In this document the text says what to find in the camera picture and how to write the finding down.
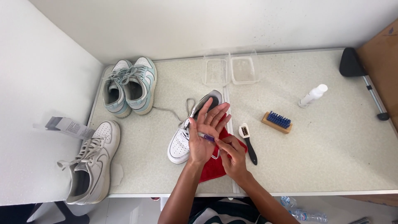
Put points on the white spray bottle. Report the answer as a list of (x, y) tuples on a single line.
[(312, 95)]

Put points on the brown cardboard sheet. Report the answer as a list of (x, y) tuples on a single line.
[(381, 65)]

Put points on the grey shoelace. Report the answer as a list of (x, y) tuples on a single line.
[(180, 110)]

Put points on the person's left hand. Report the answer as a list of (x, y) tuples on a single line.
[(200, 146)]

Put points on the white paper sheet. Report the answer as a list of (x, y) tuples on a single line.
[(116, 174)]

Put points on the white sneaker without laces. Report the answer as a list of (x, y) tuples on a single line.
[(180, 141)]

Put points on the red cloth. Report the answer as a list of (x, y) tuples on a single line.
[(211, 169)]

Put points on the wooden brush with blue bristles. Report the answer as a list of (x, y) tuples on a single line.
[(276, 122)]

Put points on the clear purple toothbrush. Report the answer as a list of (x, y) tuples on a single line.
[(206, 137)]

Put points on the grey white carton box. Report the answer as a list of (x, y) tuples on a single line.
[(69, 127)]

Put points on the black pad with metal rod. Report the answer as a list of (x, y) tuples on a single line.
[(354, 63)]

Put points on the person's right hand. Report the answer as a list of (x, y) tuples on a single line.
[(235, 161)]

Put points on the white laced sneaker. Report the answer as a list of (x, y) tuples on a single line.
[(91, 165)]

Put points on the clear plastic container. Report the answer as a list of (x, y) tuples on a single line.
[(243, 70), (216, 72)]

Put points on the light blue white sneaker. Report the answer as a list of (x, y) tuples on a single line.
[(141, 87), (115, 93)]

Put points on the person's striped clothing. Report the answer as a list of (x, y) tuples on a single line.
[(227, 214)]

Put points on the clear plastic water bottle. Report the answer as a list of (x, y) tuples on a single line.
[(309, 215), (287, 201)]

